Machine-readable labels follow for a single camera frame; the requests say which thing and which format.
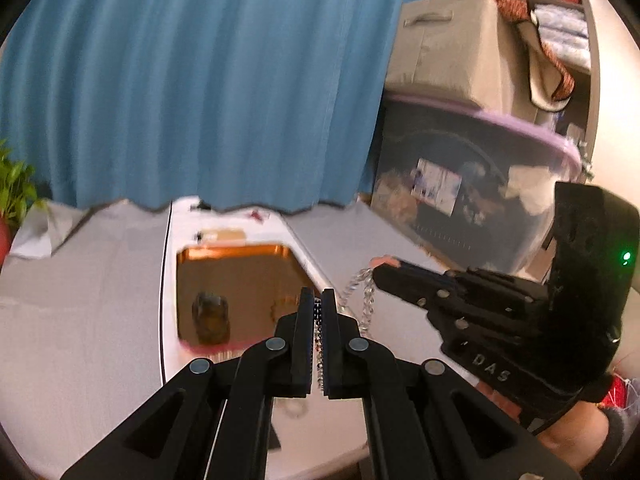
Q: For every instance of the blue curtain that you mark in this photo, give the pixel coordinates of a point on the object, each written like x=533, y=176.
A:
x=200, y=75

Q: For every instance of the potted green plant red pot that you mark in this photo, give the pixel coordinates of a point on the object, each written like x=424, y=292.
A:
x=15, y=190

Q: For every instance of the small pink tag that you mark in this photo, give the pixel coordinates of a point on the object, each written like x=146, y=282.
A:
x=257, y=214

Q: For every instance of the clear bin purple lid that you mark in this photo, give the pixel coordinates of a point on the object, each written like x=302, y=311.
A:
x=450, y=180

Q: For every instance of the white fluffy towels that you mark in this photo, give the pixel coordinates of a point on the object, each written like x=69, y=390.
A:
x=562, y=35

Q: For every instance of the white table sheet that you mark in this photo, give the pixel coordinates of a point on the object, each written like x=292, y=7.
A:
x=170, y=360

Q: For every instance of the copper tin tray pink rim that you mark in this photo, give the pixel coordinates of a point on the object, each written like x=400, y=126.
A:
x=240, y=280

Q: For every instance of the wooden shelf unit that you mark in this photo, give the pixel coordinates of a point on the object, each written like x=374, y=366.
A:
x=592, y=90

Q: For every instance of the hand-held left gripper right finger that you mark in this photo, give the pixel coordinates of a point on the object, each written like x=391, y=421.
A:
x=329, y=345

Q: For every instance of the person's right hand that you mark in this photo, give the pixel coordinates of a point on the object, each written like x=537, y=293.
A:
x=570, y=430

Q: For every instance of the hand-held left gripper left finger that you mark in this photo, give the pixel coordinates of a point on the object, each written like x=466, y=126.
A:
x=306, y=340

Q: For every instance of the grey cloth sheet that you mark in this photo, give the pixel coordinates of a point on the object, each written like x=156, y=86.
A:
x=85, y=320

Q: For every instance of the green and black trinket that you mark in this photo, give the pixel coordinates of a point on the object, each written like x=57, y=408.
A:
x=211, y=317

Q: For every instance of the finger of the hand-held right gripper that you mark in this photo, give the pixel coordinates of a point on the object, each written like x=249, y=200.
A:
x=410, y=280
x=490, y=330

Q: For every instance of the tan card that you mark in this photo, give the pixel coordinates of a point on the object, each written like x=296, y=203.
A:
x=225, y=236

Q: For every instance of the beige fabric storage box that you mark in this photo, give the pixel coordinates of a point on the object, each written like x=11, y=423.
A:
x=450, y=55

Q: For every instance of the person's right forearm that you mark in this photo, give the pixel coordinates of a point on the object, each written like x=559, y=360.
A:
x=617, y=442

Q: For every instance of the red cloth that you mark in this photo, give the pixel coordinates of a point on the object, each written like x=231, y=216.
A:
x=624, y=390

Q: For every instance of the small black clip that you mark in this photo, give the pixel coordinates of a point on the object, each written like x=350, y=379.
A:
x=203, y=205

